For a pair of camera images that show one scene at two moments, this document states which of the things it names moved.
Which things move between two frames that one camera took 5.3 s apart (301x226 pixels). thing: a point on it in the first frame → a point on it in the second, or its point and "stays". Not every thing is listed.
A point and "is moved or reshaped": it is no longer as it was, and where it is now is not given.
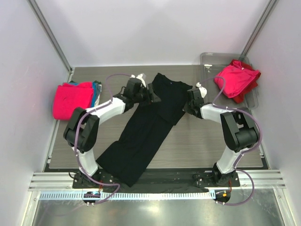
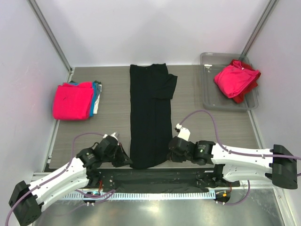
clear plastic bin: x=210 y=63 stays
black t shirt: x=142 y=134 is moved or reshaped
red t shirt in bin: x=240 y=98 stays
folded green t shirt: x=95 y=81 stays
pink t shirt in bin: x=237 y=79 stays
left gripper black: x=152 y=96 → x=123 y=160
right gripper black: x=186 y=108 → x=172 y=157
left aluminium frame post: x=50 y=37 stays
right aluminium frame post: x=258 y=28 stays
